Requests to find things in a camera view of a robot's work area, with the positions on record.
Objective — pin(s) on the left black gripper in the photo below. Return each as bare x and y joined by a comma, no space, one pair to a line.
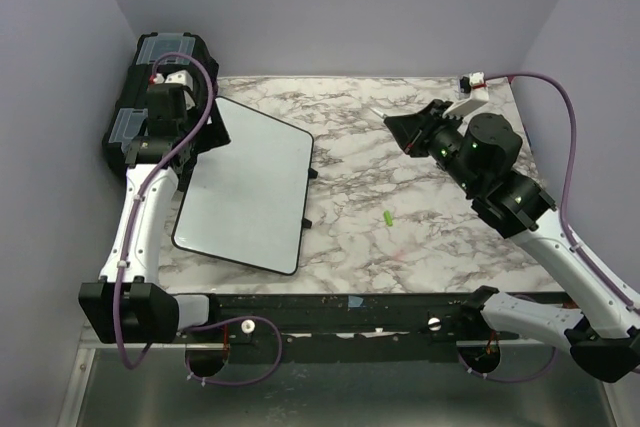
214,134

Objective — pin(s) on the aluminium frame rail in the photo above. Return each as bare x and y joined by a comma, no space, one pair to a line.
386,273

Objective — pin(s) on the green white whiteboard marker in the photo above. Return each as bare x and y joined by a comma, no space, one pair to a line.
378,113

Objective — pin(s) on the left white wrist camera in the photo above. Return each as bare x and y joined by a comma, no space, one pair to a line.
181,77

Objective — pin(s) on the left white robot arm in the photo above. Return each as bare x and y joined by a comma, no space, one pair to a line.
127,304

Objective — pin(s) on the green marker cap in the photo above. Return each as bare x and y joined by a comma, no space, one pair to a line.
388,218

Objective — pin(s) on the blue tape piece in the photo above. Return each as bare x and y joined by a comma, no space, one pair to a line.
354,301

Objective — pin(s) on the black plastic toolbox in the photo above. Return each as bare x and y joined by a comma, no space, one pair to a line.
131,139

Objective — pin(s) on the black mounting rail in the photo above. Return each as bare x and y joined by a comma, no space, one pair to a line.
320,328

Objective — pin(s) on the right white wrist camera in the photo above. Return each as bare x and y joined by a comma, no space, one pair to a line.
474,95

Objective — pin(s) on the white whiteboard black frame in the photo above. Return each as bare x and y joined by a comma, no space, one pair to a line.
246,201

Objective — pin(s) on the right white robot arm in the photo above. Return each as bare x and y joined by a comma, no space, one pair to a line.
602,333

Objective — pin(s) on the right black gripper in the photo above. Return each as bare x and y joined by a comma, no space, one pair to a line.
411,131

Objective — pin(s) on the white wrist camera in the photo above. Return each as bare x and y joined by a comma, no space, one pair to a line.
474,95
181,77

